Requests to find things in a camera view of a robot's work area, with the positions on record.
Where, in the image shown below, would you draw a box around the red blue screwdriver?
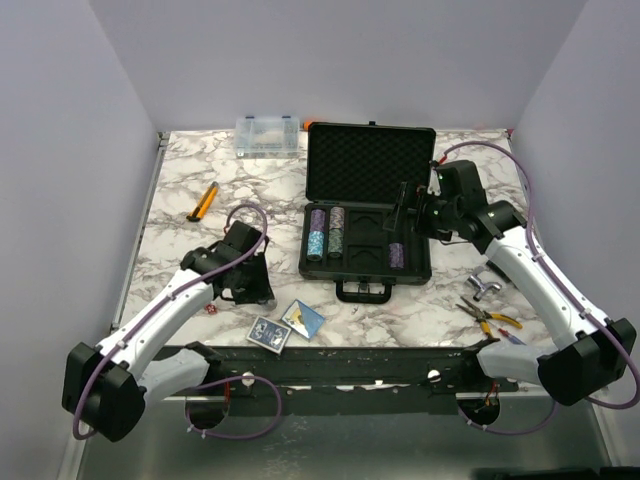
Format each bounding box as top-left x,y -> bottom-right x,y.
498,328 -> 525,345

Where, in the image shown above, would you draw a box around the yellow handled pliers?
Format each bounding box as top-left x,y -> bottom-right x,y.
457,296 -> 523,340

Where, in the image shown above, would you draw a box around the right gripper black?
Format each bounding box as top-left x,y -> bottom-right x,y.
383,181 -> 461,243

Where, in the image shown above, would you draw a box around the silver metal clamp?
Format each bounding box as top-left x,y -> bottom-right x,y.
467,265 -> 503,302

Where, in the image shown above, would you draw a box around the purple 500 chip stack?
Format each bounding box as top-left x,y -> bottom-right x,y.
389,242 -> 404,270

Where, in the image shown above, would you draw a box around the ace of spades card deck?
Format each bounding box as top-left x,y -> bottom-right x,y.
281,299 -> 325,340

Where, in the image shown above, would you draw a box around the yellow black utility knife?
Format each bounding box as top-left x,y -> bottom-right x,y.
186,181 -> 219,223

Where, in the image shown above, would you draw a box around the light blue chip stack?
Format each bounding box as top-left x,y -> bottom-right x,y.
307,231 -> 325,262

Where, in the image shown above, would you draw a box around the clear plastic organizer box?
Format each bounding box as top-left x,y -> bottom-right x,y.
234,115 -> 301,158

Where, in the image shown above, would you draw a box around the black poker set case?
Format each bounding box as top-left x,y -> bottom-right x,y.
298,122 -> 436,305

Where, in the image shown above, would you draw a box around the dark green chip stack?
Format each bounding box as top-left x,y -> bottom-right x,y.
327,228 -> 344,258

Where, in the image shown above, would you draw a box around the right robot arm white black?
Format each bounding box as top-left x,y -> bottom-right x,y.
384,160 -> 639,406

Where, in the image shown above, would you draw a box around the purple chip stack back left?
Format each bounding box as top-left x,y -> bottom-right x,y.
310,208 -> 326,232

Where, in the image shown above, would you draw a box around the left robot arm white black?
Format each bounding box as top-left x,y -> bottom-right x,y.
62,221 -> 273,442

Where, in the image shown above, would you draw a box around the blue back card deck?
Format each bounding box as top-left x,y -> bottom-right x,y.
246,316 -> 292,354

